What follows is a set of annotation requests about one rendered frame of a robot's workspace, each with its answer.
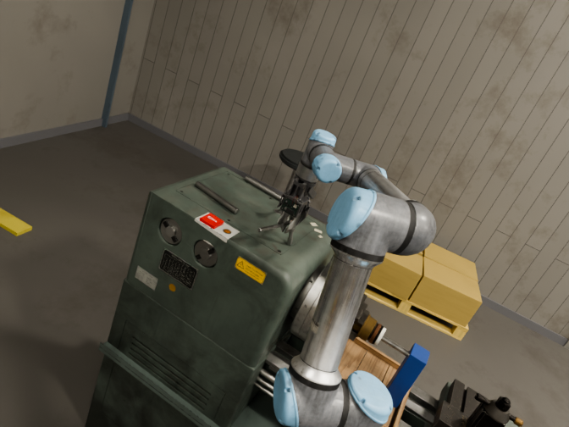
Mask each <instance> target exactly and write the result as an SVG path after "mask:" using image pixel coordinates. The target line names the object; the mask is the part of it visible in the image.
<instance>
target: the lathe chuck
mask: <svg viewBox="0 0 569 427"><path fill-rule="evenodd" d="M321 292H322V291H321ZM321 292H320V293H319V295H318V297H317V299H316V301H315V302H314V304H313V305H312V307H311V309H310V311H309V313H308V315H307V317H306V318H305V320H304V323H303V325H302V327H301V330H300V332H299V338H300V339H302V340H303V341H305V340H306V338H307V333H308V331H309V328H310V325H311V322H312V318H313V315H314V313H315V310H316V307H317V305H318V300H319V298H320V295H321Z"/></svg>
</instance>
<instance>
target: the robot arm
mask: <svg viewBox="0 0 569 427"><path fill-rule="evenodd" d="M335 143H336V137H335V136H334V135H333V134H331V133H329V132H327V131H326V130H320V129H317V130H315V131H314V132H313V133H312V136H311V138H309V142H308V143H307V147H306V150H305V152H304V153H303V156H302V158H301V161H300V162H299V165H298V167H297V170H296V175H295V177H294V178H295V179H294V182H293V184H292V187H291V188H290V190H288V191H286V192H284V193H283V194H282V197H281V198H280V201H279V204H278V207H280V206H281V207H280V209H281V210H282V214H281V216H280V218H279V219H278V222H277V224H282V223H286V222H287V221H288V220H289V216H290V215H291V216H292V220H291V222H290V224H289V226H288V227H287V228H286V226H285V227H281V230H282V232H284V233H285V234H286V233H288V232H290V231H292V230H293V229H294V228H295V227H296V226H297V225H298V224H299V223H300V222H301V221H303V220H304V219H305V218H306V217H307V215H308V211H309V209H310V208H309V207H308V206H309V203H310V202H311V201H310V198H311V199H313V198H314V197H315V196H316V195H317V193H316V192H315V190H314V189H313V187H315V185H316V184H317V182H318V180H320V181H321V182H323V183H333V182H335V181H338V182H340V183H344V184H347V185H349V186H354V187H351V188H348V189H346V190H345V191H343V193H341V194H340V195H339V197H338V198H337V199H336V201H335V202H334V205H333V207H332V208H331V210H330V212H329V216H328V220H327V222H328V223H327V225H326V231H327V234H328V236H329V237H330V238H331V239H332V240H331V242H330V246H331V248H332V250H333V252H334V257H333V260H332V262H331V264H330V267H329V272H328V274H327V277H326V280H325V282H324V285H323V289H322V292H321V295H320V298H319V300H318V305H317V307H316V310H315V313H314V315H313V318H312V322H311V325H310V328H309V331H308V333H307V338H306V340H305V343H304V346H303V348H302V351H301V354H300V355H297V356H295V357H293V358H292V359H291V362H290V366H289V368H288V369H287V368H283V369H279V371H278V372H277V374H276V376H275V381H274V385H273V408H274V413H275V416H276V419H277V420H278V421H279V422H280V423H281V424H282V425H285V426H290V427H382V426H383V425H384V424H385V423H386V422H387V420H388V417H389V415H390V413H391V412H392V408H393V402H392V398H391V395H390V393H389V391H388V389H387V388H386V387H385V385H384V384H383V383H382V382H381V381H380V380H379V379H378V378H376V377H375V376H374V375H372V374H369V373H368V372H365V371H361V370H357V371H354V372H353V373H352V374H350V375H349V376H348V379H342V377H341V374H340V372H339V370H338V367H339V365H340V360H341V358H342V355H343V352H344V350H345V346H346V343H347V341H348V338H349V335H350V333H351V329H352V326H353V324H354V321H355V318H356V315H357V312H358V309H359V307H360V304H361V301H362V298H363V295H364V292H365V290H366V287H367V283H368V281H369V278H370V275H371V273H372V270H373V267H375V266H377V265H379V264H381V263H382V262H383V261H384V257H385V254H386V253H392V254H395V255H400V256H411V255H414V254H418V253H420V252H422V251H423V250H425V249H426V248H427V247H428V246H429V245H430V244H431V243H432V241H433V239H434V237H435V234H436V221H435V218H434V216H433V215H432V213H431V212H430V211H429V210H428V209H427V208H426V207H425V206H424V205H423V204H421V203H420V202H419V201H416V200H411V199H410V198H408V197H407V196H406V195H405V194H404V193H403V192H402V191H400V190H399V189H398V188H397V187H396V186H395V185H394V184H392V183H391V182H390V181H389V180H388V179H387V174H386V171H385V170H384V169H382V168H380V167H379V166H377V165H372V164H367V163H364V162H362V161H358V160H355V159H353V158H348V157H346V156H343V155H339V154H337V153H334V151H333V148H334V144H335ZM282 198H283V199H282ZM281 200H282V202H281ZM278 207H277V208H278Z"/></svg>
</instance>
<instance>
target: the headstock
mask: <svg viewBox="0 0 569 427"><path fill-rule="evenodd" d="M197 181H200V182H201V183H202V184H203V185H205V186H206V187H208V188H209V189H211V190H212V191H214V192H215V193H217V194H218V195H220V196H221V197H222V198H223V199H225V200H226V201H228V202H229V203H231V204H232V205H234V206H235V207H236V208H238V209H239V212H238V213H237V214H234V213H232V212H231V211H229V210H228V209H227V208H226V207H224V206H223V205H222V204H220V203H219V202H217V201H216V200H214V199H213V198H211V197H210V196H209V195H208V194H206V193H205V192H204V191H202V190H200V189H199V188H198V187H196V186H195V184H196V182H197ZM278 204H279V200H278V199H276V198H274V197H272V196H270V195H268V194H267V193H266V192H264V191H262V190H260V189H258V188H257V187H255V186H254V185H252V184H250V183H249V182H247V181H245V178H243V177H241V176H240V175H238V174H236V173H235V172H233V171H231V170H229V169H227V168H225V167H221V168H218V169H214V170H211V171H208V172H206V173H203V174H200V175H196V176H193V177H191V178H188V179H186V180H182V181H179V182H176V183H173V184H171V185H168V186H164V187H161V188H158V189H156V190H153V191H149V195H148V198H147V201H146V207H145V210H144V214H143V217H142V221H141V226H140V229H139V233H138V236H137V239H136V243H135V248H134V251H133V255H132V258H131V261H130V266H129V270H128V274H127V277H126V279H127V281H128V282H129V283H131V285H133V286H135V287H136V288H138V289H139V290H140V291H142V292H144V293H145V294H147V295H148V296H149V297H150V298H152V299H153V300H155V301H156V302H158V303H159V304H161V305H162V306H164V307H165V308H166V309H167V310H169V311H170V312H172V313H173V314H175V315H176V316H178V317H179V318H181V319H182V320H184V321H185V322H186V323H187V324H189V325H190V326H192V327H193V328H195V329H196V330H198V331H199V332H201V333H202V334H203V335H205V336H206V337H207V338H209V339H210V340H212V341H213V342H215V343H216V344H218V345H219V346H221V347H222V348H223V349H224V350H226V351H227V352H229V353H230V354H232V355H233V356H235V357H236V358H238V359H239V360H240V361H241V362H243V363H245V364H246V365H248V366H249V367H256V366H257V365H258V364H259V363H260V362H261V361H262V360H263V359H264V358H265V357H266V355H267V354H268V353H269V352H270V351H271V350H272V349H271V347H272V348H273V347H274V346H275V345H276V344H277V343H278V342H279V340H280V339H281V338H282V337H283V336H284V335H285V333H286V332H287V331H288V330H289V329H290V327H291V325H292V322H293V320H294V318H292V317H291V316H290V312H291V309H292V308H293V305H294V303H295V301H296V298H297V297H298V296H299V294H300V292H301V290H302V288H303V286H304V285H305V284H306V283H307V281H308V279H309V278H310V276H311V275H312V273H313V272H314V271H315V269H316V268H317V267H318V266H319V265H321V264H322V265H323V266H325V267H326V265H327V264H328V263H329V262H330V260H331V258H332V257H333V255H334V252H333V250H332V248H331V246H330V242H331V240H332V239H331V238H330V237H329V236H328V234H327V231H326V225H325V224H323V223H321V222H319V221H318V220H316V219H314V218H313V217H311V216H309V215H307V217H306V218H305V219H304V220H303V221H301V222H300V223H299V224H298V225H297V226H296V227H295V231H294V232H293V242H292V245H291V246H289V245H287V241H288V237H289V232H288V233H286V234H285V230H284V232H282V230H281V227H280V228H276V229H272V230H265V231H261V232H258V231H257V229H258V228H261V227H265V226H270V225H277V222H278V219H279V218H280V216H281V214H277V213H275V212H274V210H275V209H280V207H281V206H280V207H278ZM277 207H278V208H277ZM206 213H211V214H213V215H215V216H216V217H218V218H220V219H221V220H223V221H224V223H226V224H227V225H230V226H231V227H233V228H235V229H236V230H238V231H239V232H240V233H238V234H236V235H235V236H232V237H230V238H229V239H228V240H227V242H224V241H223V240H221V239H220V238H218V237H217V236H215V235H214V234H213V233H212V232H210V231H209V230H207V229H205V228H204V227H203V226H201V225H199V224H198V223H197V222H196V221H195V218H197V217H200V216H202V215H203V214H206ZM310 223H316V225H317V226H312V225H311V224H310ZM315 229H317V230H321V231H322V233H319V232H317V231H315ZM319 236H322V237H321V238H320V237H319ZM204 240H205V241H208V242H210V243H211V244H212V245H213V246H211V245H210V244H208V243H206V242H205V241H204ZM294 293H295V294H294ZM294 298H295V299H294ZM291 300H292V301H291ZM286 310H287V311H288V312H287V311H286ZM283 321H284V322H283ZM275 332H276V333H275ZM274 337H275V338H274ZM277 338H278V339H277ZM276 340H277V342H276ZM273 342H275V343H276V344H275V343H274V344H272V343H273ZM271 345H273V346H271ZM269 346H270V347H269ZM268 348H270V349H268ZM269 350H270V351H269ZM266 353H267V354H266Z"/></svg>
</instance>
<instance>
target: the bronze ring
mask: <svg viewBox="0 0 569 427"><path fill-rule="evenodd" d="M377 322H378V321H377V320H376V319H374V318H372V317H371V315H370V314H369V315H368V316H367V319H366V320H365V322H364V324H363V325H362V327H360V326H358V325H357V324H355V323H354V324H353V326H352V329H353V330H354V331H355V332H357V333H358V334H357V336H356V337H359V338H361V339H363V340H364V341H366V340H368V342H369V343H372V344H374V342H375V341H376V340H377V338H378V336H379V334H380V333H381V331H382V329H383V326H382V325H381V324H378V323H377Z"/></svg>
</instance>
